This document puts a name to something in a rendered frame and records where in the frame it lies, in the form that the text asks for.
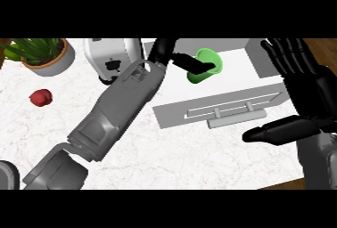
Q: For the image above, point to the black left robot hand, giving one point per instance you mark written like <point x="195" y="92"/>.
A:
<point x="187" y="61"/>

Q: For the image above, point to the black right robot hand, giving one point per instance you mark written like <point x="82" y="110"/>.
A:
<point x="307" y="89"/>

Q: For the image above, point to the green cup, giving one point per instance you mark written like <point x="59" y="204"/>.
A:
<point x="206" y="66"/>

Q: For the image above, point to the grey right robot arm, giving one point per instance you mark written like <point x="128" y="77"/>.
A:
<point x="317" y="161"/>

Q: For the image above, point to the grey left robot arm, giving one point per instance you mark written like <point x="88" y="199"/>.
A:
<point x="110" y="118"/>

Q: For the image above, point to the white open drawer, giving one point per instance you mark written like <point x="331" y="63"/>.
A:
<point x="211" y="74"/>

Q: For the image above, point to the white toaster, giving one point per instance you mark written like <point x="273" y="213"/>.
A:
<point x="115" y="58"/>

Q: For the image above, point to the potted green plant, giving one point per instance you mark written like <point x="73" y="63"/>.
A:
<point x="39" y="55"/>

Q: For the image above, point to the red apple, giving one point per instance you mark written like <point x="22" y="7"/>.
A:
<point x="41" y="97"/>

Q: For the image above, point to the dark grey rounded object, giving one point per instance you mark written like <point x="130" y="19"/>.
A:
<point x="8" y="175"/>

